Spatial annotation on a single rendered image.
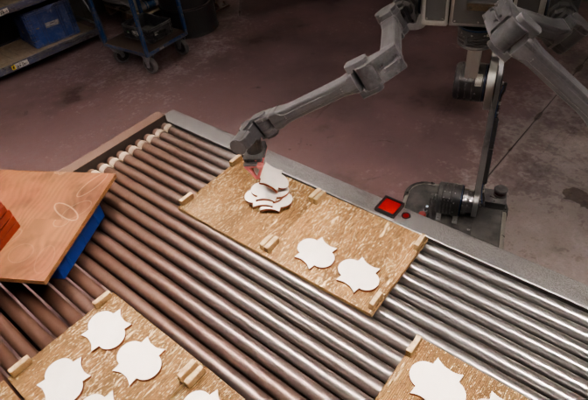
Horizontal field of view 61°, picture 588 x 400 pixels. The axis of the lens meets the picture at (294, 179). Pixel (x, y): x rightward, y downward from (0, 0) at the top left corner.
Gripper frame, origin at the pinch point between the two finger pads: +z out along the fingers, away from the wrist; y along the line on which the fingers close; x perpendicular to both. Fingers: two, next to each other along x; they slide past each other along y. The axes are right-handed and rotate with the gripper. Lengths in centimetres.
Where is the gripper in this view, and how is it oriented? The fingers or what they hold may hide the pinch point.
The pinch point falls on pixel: (258, 170)
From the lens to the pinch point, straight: 177.7
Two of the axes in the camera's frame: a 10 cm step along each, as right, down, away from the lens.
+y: -0.9, 6.5, -7.6
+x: 9.9, -0.3, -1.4
